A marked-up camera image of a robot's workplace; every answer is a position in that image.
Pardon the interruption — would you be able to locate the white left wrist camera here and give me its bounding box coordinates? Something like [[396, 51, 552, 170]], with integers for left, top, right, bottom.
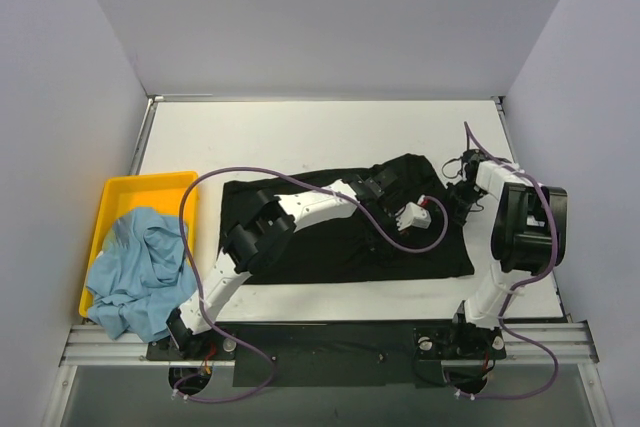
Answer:
[[395, 195, 432, 232]]

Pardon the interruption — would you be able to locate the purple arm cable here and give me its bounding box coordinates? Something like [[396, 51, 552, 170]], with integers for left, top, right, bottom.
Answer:
[[169, 166, 451, 403], [447, 121, 560, 402]]

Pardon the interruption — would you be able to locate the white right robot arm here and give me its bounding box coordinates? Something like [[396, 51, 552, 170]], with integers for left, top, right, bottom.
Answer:
[[442, 149, 568, 360]]

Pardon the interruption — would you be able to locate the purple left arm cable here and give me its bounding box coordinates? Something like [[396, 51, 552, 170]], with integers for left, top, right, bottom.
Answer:
[[169, 166, 451, 403]]

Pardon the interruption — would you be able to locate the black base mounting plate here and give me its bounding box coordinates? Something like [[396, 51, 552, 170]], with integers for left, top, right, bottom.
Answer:
[[146, 321, 506, 387]]

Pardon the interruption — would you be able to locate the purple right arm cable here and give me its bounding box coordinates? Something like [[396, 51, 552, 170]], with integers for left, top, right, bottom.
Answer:
[[447, 121, 560, 402]]

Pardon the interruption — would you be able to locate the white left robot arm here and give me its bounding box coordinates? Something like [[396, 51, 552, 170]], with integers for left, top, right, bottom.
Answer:
[[167, 169, 398, 359]]

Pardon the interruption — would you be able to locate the black t shirt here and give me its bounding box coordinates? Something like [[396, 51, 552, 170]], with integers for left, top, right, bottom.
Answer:
[[248, 153, 474, 285]]

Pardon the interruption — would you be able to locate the aluminium front rail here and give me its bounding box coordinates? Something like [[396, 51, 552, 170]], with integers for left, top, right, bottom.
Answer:
[[59, 323, 599, 367]]

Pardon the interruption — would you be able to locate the yellow plastic bin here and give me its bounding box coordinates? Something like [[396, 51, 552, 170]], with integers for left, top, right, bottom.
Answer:
[[78, 170, 202, 319]]

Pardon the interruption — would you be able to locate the light blue t shirt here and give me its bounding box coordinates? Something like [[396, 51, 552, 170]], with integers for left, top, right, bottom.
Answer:
[[86, 207, 197, 343]]

